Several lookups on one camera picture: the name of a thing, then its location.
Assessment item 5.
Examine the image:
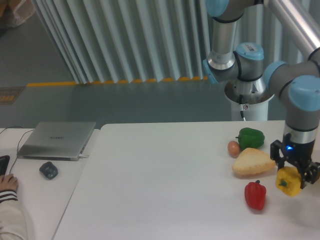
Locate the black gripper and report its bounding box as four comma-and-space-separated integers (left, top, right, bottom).
270, 133, 320, 189

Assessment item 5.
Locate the yellow bell pepper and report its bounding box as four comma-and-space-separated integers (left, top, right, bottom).
275, 166, 302, 197

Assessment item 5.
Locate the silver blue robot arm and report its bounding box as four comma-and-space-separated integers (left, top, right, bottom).
203, 0, 320, 188

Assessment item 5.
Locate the white sleeved forearm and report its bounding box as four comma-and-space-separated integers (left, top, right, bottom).
0, 189, 28, 240

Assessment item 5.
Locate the green bell pepper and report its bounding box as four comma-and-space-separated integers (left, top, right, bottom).
236, 127, 265, 150

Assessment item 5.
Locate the red bell pepper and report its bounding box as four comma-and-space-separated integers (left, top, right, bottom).
244, 180, 267, 211

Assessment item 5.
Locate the person's hand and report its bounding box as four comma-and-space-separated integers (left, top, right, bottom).
0, 173, 19, 193

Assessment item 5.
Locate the bread slice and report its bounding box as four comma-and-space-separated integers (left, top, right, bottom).
231, 147, 276, 176

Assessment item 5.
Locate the brown egg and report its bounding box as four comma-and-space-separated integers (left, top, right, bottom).
227, 140, 240, 155

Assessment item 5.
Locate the white corrugated partition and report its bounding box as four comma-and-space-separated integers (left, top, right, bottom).
31, 0, 320, 85

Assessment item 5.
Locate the dark earbuds case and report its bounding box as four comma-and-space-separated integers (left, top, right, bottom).
39, 161, 59, 180

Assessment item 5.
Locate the silver closed laptop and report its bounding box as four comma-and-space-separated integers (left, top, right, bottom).
17, 121, 96, 161

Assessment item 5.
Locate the black keyboard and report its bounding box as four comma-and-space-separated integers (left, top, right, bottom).
0, 155, 10, 176

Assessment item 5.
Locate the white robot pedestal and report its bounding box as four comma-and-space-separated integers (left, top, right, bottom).
224, 77, 275, 123

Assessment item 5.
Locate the robot base cable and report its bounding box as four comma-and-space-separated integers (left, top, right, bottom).
238, 94, 247, 122

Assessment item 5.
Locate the black mouse cable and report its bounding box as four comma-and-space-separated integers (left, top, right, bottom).
0, 126, 36, 176

